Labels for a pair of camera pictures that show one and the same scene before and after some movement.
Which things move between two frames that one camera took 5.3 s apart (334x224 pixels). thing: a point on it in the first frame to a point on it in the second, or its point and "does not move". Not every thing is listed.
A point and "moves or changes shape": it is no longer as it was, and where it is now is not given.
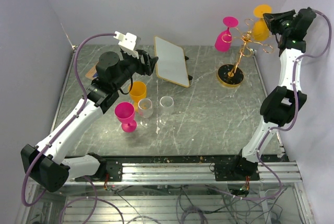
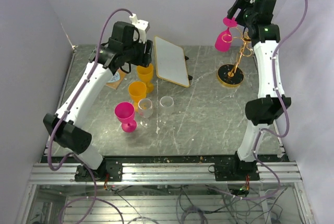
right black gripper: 273,20 to 242,1
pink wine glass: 224,40 does not move
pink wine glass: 124,112 does not move
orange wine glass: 261,28 moves or changes shape
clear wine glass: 166,105 does not move
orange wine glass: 138,92 does not move
